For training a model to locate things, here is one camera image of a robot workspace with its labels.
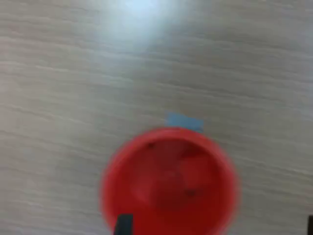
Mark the red plastic cup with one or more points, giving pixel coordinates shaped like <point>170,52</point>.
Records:
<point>159,195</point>

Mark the long blue tape piece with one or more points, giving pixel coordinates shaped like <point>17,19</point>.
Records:
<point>184,121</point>

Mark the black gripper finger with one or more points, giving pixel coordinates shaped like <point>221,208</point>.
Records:
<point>124,224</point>
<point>310,226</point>

